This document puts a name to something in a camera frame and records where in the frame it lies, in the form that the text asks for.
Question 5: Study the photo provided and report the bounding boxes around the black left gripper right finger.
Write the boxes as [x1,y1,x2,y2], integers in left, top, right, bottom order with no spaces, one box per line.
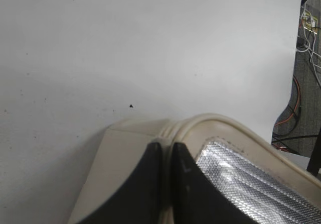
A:
[172,143,256,223]

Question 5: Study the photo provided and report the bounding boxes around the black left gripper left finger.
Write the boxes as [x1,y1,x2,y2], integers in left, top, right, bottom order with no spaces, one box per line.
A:
[79,142,163,223]

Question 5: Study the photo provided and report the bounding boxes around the cream zippered bag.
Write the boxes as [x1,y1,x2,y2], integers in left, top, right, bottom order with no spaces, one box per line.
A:
[68,114,320,223]

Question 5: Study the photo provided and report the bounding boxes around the orange floor cable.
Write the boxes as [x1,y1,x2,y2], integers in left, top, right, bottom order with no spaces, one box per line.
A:
[273,75,301,127]

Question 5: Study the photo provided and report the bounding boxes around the black floor cable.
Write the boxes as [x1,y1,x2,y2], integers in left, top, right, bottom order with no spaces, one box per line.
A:
[272,133,321,144]

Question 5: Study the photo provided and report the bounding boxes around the white floor cables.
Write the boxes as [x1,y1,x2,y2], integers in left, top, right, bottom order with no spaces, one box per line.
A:
[297,7,321,86]

